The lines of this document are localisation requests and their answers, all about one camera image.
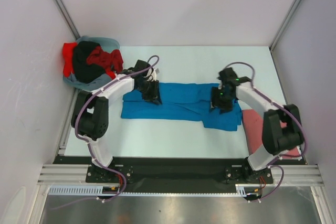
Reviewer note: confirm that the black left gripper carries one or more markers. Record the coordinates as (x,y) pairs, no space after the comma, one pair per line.
(155,96)

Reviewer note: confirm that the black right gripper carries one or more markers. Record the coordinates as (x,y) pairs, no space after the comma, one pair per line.
(216,102)

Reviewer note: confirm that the blue t-shirt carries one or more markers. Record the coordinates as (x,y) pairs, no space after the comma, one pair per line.
(188,102)

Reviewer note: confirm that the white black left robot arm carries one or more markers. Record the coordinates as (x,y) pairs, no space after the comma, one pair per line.
(90,117)

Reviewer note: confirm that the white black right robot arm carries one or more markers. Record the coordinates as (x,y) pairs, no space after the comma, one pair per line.
(259,102)

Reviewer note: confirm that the folded pink t-shirt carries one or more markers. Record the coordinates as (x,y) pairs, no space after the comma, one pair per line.
(253,129)

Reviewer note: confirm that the grey plastic basket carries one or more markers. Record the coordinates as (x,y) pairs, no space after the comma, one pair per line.
(106,44)

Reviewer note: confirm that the dark red t-shirt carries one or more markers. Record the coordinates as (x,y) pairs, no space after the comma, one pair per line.
(111,62)

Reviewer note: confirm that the black t-shirt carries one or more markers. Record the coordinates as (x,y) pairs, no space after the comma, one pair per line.
(83,71)

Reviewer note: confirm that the grey t-shirt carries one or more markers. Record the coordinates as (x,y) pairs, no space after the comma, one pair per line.
(95,84)

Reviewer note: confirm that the bright red t-shirt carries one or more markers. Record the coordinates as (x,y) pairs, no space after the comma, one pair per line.
(67,54)

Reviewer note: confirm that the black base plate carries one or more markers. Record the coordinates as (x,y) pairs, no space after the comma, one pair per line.
(171,175)

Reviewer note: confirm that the white slotted cable duct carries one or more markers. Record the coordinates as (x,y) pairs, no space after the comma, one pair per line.
(73,190)

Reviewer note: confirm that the aluminium front rail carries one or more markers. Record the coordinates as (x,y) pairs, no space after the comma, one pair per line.
(81,174)

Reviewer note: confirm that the aluminium corner post right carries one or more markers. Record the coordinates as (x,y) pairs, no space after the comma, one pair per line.
(285,23)

